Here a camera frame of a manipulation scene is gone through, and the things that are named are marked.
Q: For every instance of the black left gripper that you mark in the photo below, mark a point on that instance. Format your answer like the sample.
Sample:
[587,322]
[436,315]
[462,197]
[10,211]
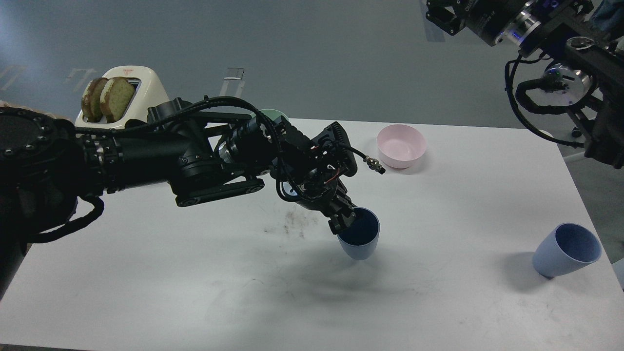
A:
[310,171]

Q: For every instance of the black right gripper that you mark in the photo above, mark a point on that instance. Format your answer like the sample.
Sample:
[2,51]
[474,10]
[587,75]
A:
[490,20]

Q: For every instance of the blue cup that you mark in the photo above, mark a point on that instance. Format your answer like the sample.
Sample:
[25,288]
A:
[568,248]
[359,241]

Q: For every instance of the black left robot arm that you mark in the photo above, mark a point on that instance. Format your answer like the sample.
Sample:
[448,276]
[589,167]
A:
[53,173]

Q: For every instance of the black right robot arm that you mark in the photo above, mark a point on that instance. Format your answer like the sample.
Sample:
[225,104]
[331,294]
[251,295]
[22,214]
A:
[570,61]

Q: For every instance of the pink bowl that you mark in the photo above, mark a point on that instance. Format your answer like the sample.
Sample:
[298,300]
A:
[400,146]

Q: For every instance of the green bowl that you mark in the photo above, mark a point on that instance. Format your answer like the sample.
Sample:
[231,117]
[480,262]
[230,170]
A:
[274,114]

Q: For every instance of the dark blue cloth item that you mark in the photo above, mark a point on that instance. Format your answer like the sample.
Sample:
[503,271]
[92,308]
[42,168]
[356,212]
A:
[609,18]

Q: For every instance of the cream white toaster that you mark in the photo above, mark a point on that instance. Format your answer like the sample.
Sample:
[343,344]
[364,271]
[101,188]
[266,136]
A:
[149,92]

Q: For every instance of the right toast slice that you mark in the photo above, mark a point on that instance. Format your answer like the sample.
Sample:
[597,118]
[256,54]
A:
[115,98]

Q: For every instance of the toast slice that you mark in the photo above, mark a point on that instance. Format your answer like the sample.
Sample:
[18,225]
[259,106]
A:
[90,101]
[115,98]

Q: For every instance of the left toast slice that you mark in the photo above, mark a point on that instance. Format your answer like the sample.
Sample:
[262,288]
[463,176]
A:
[90,101]

